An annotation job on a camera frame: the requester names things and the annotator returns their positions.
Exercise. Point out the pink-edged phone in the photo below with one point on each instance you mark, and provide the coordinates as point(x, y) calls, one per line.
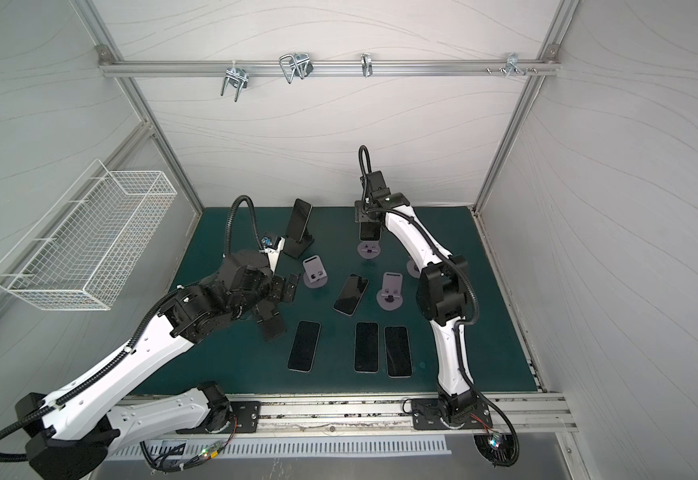
point(351, 295)

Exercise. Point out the metal clamp small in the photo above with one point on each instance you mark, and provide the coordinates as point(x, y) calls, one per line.
point(366, 65)

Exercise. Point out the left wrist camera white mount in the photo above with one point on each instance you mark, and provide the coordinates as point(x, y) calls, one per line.
point(273, 247)

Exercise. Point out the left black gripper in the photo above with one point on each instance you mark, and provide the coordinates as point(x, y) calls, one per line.
point(278, 283)

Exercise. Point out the teal-edged phone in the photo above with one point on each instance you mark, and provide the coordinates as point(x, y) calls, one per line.
point(366, 356)

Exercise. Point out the slotted cable duct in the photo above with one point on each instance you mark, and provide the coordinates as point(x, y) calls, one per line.
point(300, 447)

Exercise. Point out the aluminium cross rail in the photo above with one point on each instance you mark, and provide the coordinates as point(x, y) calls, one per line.
point(322, 68)

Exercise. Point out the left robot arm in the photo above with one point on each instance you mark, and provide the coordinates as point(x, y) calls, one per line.
point(68, 433)

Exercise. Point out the green table mat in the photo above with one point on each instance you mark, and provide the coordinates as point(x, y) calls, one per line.
point(242, 362)

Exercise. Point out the black stand left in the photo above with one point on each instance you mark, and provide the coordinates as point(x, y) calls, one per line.
point(269, 320)

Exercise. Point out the purple stand front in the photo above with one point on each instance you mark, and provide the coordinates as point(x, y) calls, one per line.
point(413, 269)

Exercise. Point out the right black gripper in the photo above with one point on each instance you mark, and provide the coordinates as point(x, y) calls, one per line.
point(369, 213)

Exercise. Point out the black stand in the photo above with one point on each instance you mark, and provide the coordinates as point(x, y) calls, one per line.
point(295, 249)
point(269, 320)

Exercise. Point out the metal U-bolt clamp left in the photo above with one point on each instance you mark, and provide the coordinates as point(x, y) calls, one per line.
point(236, 79)

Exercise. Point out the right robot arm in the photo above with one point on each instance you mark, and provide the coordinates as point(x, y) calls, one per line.
point(444, 296)

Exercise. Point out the metal u-bolt clamp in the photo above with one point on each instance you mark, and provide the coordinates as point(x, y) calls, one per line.
point(236, 79)
point(296, 65)

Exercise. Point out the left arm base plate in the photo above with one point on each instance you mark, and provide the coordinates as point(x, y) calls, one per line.
point(239, 416)

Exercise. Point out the white wire basket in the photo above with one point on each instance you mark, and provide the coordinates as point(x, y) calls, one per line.
point(79, 255)

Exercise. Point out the metal bracket right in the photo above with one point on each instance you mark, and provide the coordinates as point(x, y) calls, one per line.
point(512, 67)

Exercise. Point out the purple-edged phone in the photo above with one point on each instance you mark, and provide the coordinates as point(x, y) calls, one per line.
point(398, 352)

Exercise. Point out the metal U-bolt clamp centre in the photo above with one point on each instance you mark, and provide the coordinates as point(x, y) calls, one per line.
point(296, 65)

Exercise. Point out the black stand back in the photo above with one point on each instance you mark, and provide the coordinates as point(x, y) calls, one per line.
point(295, 249)

